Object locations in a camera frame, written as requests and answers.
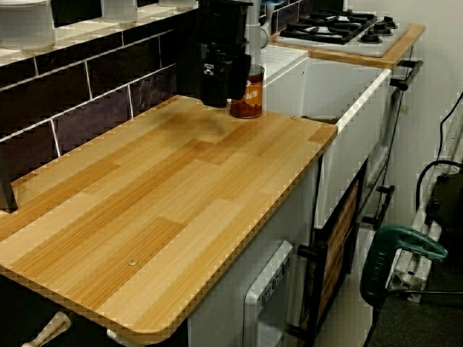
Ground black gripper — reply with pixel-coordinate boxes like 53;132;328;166
197;40;252;109

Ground brown beans can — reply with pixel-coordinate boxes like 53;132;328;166
229;64;266;119

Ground grey sink faucet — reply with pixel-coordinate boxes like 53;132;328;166
244;0;273;51

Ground black gas stove top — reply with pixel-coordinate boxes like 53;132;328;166
274;9;412;58

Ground black framed wooden door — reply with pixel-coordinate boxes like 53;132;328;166
310;176;363;328

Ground white kitchen cabinet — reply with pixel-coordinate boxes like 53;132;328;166
187;158;320;347

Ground grey dishwasher front panel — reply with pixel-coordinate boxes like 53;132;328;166
243;240;296;347

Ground large white plastic container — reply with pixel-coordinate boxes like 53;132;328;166
0;0;58;51

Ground black box device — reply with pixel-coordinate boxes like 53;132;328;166
425;172;463;240

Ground aluminium extrusion bar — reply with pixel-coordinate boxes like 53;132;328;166
389;205;446;303

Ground black vertical post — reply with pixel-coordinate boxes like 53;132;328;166
175;0;203;100
0;147;20;213

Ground black cabinet handle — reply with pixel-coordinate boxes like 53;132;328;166
297;243;329;260
389;59;425;92
286;322;309;340
362;184;396;228

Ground thick black looped cable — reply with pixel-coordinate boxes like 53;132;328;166
415;158;463;220

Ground white knob handle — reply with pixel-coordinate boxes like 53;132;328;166
20;311;72;347
106;327;135;343

